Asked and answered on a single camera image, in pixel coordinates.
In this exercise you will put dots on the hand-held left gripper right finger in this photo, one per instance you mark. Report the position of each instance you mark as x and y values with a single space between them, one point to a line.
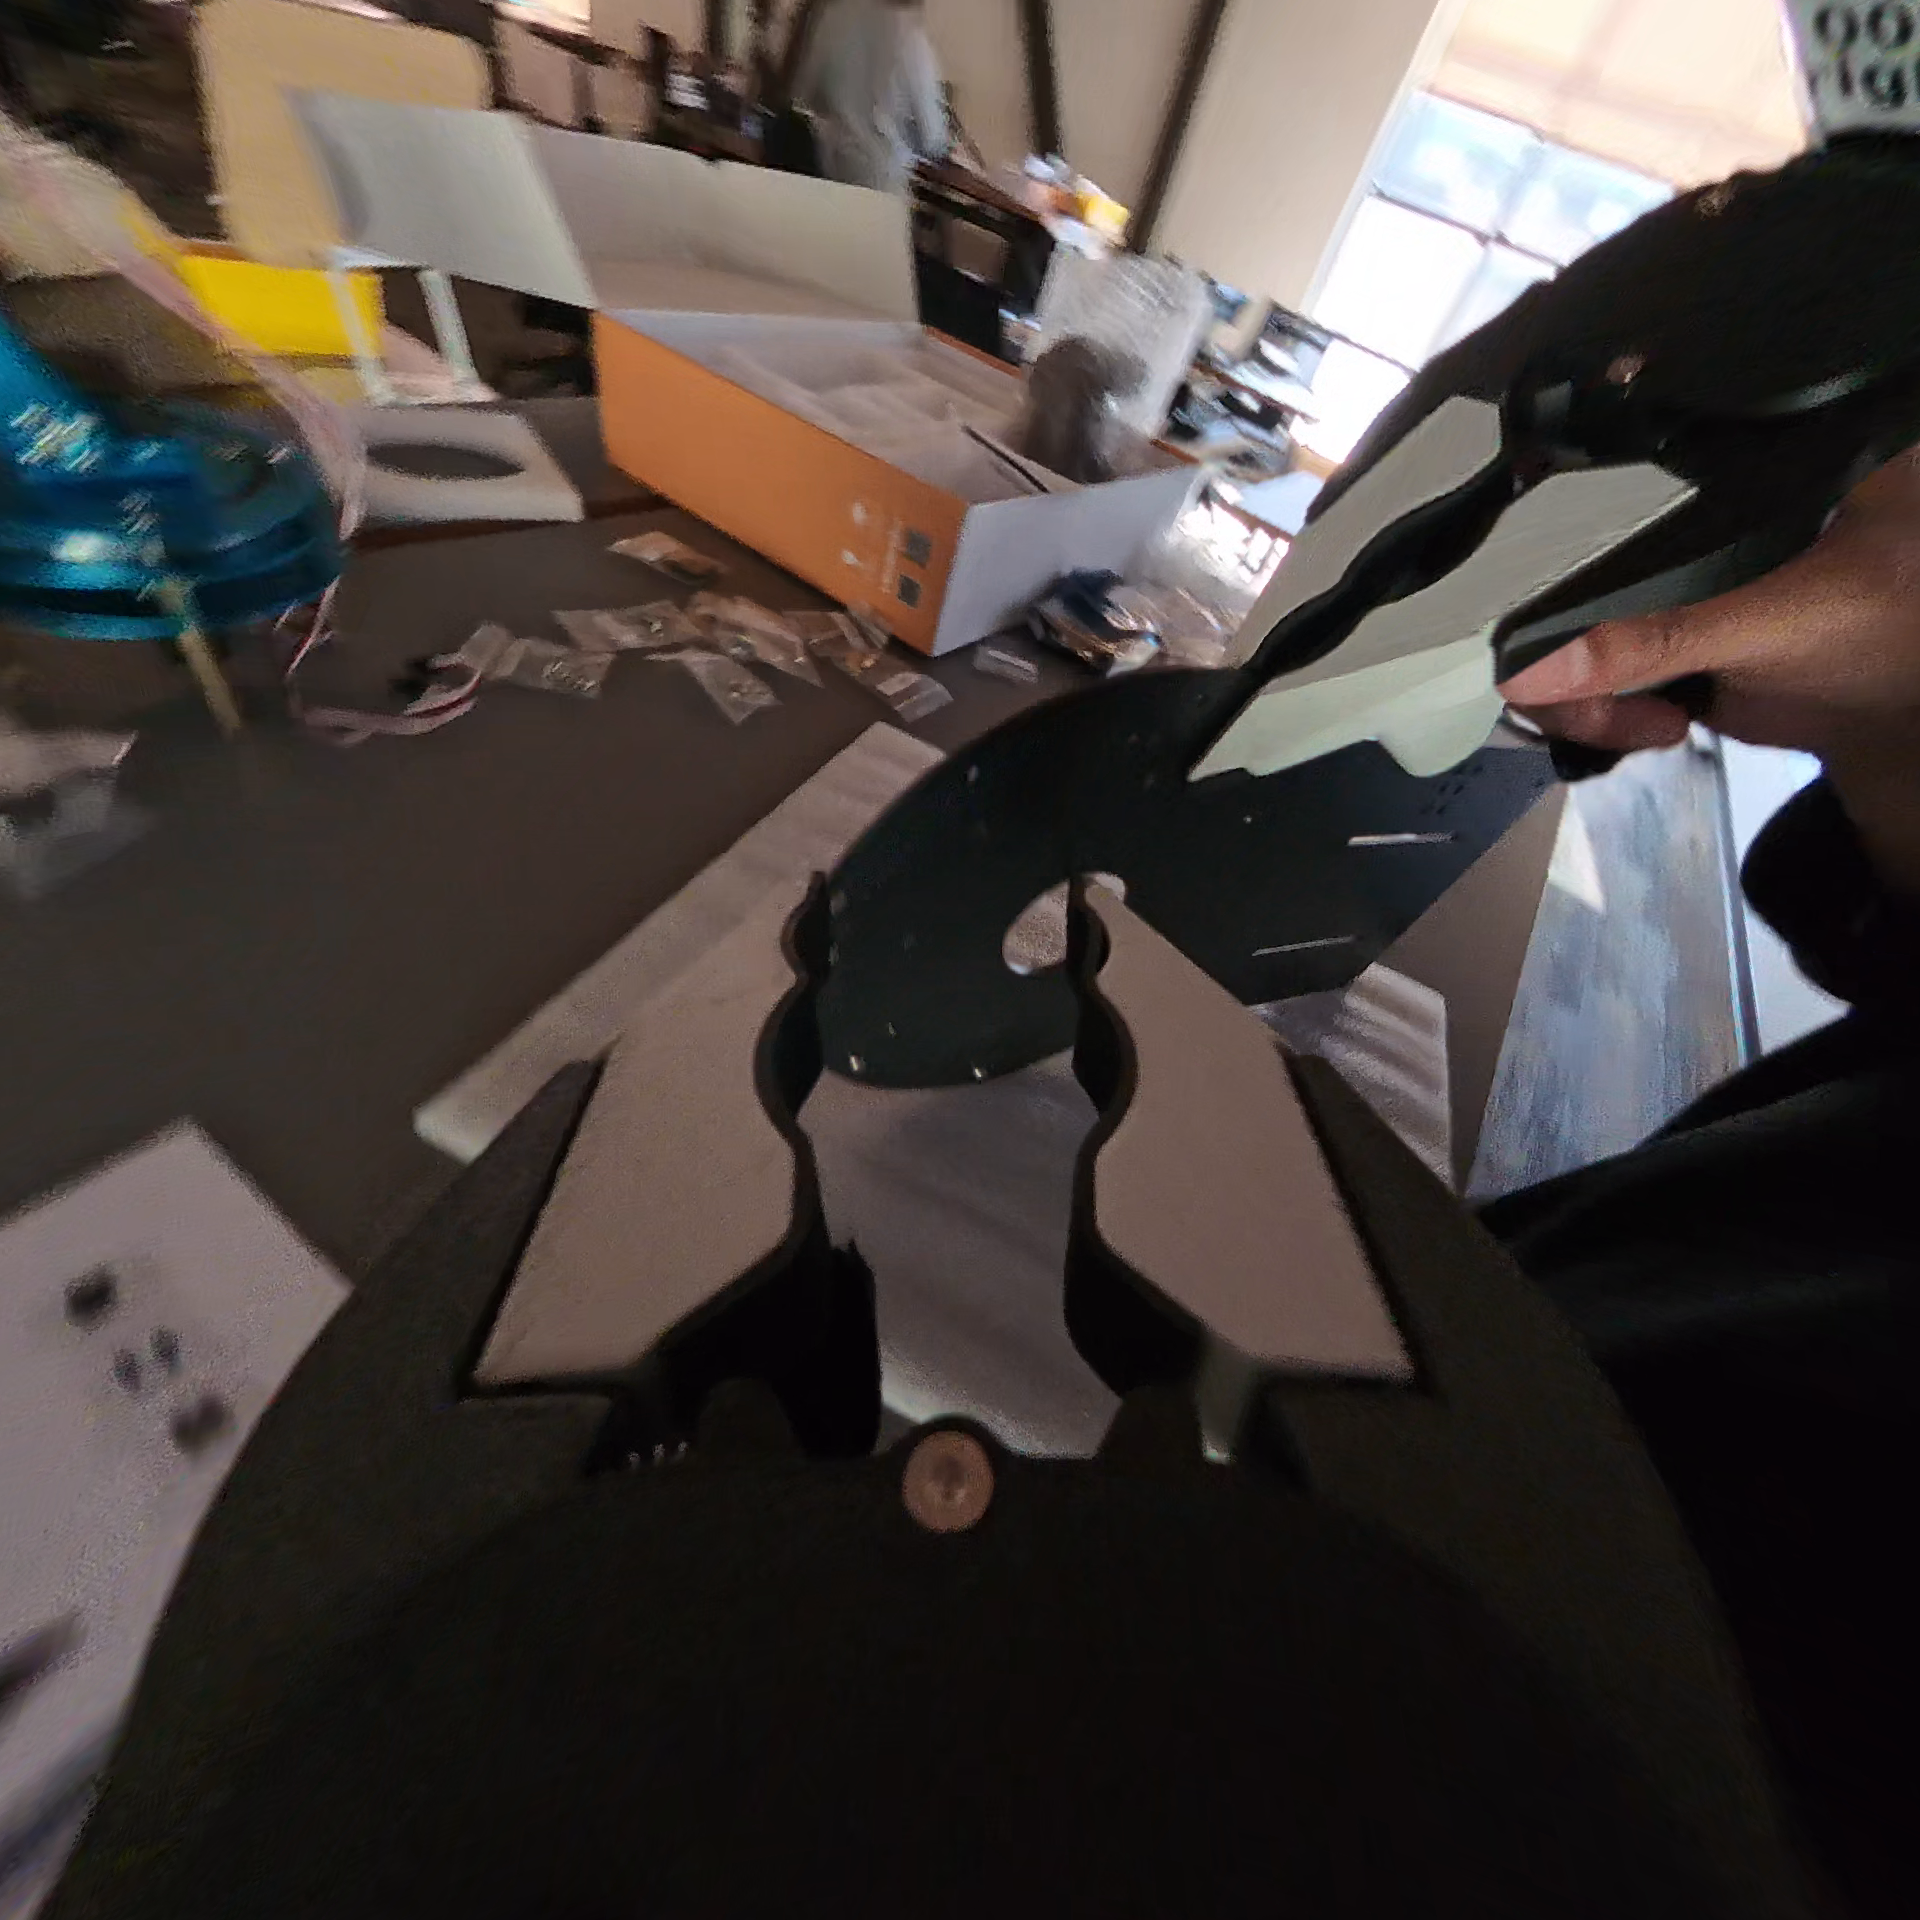
1243 1201

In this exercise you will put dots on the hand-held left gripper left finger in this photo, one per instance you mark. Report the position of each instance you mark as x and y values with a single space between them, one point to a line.
645 1201

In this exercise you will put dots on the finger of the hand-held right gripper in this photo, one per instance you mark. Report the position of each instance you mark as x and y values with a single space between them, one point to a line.
1380 493
1425 674

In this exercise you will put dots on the black metal base plate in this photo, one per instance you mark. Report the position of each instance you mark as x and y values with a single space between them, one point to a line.
1049 779

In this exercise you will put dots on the blue toy robot arm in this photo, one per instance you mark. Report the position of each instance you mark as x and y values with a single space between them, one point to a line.
136 523

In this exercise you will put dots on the person's right hand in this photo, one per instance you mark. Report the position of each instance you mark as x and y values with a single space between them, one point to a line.
1799 644

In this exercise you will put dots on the white foam sheet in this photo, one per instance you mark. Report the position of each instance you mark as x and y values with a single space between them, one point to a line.
975 1201

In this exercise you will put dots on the bubble wrap bundle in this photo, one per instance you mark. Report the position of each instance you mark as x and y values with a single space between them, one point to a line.
1096 404

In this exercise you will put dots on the silver foil bag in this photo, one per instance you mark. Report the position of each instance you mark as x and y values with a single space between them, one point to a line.
1101 622

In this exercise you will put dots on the pile of small hardware bags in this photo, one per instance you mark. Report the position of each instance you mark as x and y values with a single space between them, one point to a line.
720 628

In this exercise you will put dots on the instruction booklet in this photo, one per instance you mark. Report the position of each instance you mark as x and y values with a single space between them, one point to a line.
149 1499

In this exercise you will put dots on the orange white cardboard box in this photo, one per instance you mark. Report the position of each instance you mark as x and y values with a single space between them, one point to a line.
749 465

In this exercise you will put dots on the yellow bin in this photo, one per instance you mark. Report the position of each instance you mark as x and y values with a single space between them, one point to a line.
269 306

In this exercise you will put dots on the beige partition panel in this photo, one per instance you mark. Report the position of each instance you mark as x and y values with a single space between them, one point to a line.
300 89

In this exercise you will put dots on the white foam frame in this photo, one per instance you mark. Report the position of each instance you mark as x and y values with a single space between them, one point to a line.
539 502

